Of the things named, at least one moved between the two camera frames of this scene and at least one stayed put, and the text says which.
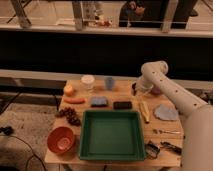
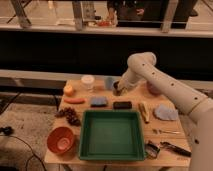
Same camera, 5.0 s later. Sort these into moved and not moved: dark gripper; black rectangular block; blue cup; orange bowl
Moved: dark gripper
Not moved: black rectangular block; orange bowl; blue cup
